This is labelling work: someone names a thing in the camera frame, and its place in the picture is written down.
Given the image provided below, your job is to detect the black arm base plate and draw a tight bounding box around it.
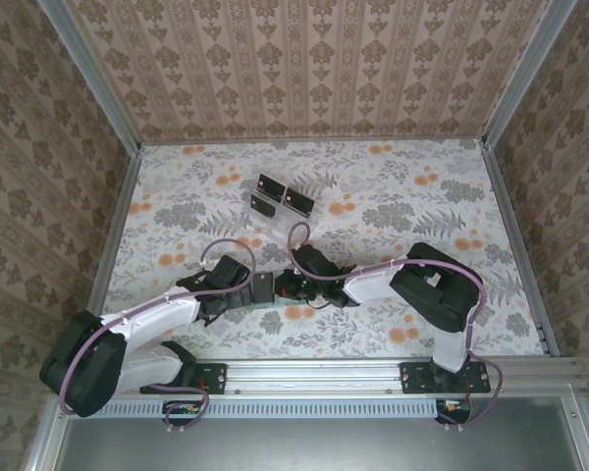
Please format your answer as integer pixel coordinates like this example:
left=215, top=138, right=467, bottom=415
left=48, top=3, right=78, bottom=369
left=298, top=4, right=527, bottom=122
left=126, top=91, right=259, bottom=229
left=139, top=361, right=228, bottom=396
left=400, top=360, right=492, bottom=396

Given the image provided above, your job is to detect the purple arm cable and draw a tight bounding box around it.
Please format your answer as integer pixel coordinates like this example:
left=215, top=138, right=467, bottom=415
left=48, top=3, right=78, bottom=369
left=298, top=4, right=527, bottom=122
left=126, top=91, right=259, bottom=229
left=286, top=222, right=505, bottom=433
left=58, top=237, right=257, bottom=436

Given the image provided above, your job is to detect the aluminium front mounting rail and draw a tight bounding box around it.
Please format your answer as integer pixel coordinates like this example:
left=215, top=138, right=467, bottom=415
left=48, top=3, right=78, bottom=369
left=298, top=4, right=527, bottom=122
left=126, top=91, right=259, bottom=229
left=51, top=356, right=586, bottom=398

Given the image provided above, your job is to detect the aluminium table back rail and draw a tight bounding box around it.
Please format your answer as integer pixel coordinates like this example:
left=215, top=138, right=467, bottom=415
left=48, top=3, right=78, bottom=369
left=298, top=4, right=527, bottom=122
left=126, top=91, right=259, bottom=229
left=139, top=138, right=487, bottom=147

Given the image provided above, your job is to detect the aluminium upright frame post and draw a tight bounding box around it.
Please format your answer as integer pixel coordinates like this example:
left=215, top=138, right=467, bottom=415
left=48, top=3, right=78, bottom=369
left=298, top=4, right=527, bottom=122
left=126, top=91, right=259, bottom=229
left=481, top=0, right=579, bottom=148
left=35, top=0, right=144, bottom=154

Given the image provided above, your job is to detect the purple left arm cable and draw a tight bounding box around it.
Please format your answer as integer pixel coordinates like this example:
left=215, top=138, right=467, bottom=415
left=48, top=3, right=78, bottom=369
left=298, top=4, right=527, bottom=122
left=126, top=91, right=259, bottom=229
left=58, top=237, right=257, bottom=436

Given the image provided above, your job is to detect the grey metal sheet panel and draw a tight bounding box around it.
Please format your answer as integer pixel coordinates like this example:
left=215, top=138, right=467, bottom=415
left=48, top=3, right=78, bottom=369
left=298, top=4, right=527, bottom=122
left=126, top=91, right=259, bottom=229
left=53, top=416, right=589, bottom=471

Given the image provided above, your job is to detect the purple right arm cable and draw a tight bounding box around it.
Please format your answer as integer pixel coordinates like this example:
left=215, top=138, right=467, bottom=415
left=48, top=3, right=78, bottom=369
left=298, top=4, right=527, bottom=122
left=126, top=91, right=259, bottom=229
left=286, top=222, right=505, bottom=433

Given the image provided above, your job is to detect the small black control board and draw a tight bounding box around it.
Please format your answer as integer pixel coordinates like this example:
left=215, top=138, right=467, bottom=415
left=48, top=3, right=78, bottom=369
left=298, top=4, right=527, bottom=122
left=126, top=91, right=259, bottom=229
left=435, top=397, right=473, bottom=424
left=162, top=399, right=202, bottom=424

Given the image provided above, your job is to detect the aluminium table side rail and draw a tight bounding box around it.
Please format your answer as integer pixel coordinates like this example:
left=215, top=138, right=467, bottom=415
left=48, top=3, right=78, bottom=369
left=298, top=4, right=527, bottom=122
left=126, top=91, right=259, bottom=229
left=481, top=141, right=561, bottom=358
left=80, top=144, right=146, bottom=354

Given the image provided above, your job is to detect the grey slotted cable duct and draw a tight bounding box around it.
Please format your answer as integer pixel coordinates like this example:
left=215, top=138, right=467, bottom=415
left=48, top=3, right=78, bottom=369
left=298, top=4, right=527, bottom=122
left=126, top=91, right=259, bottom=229
left=97, top=399, right=441, bottom=419

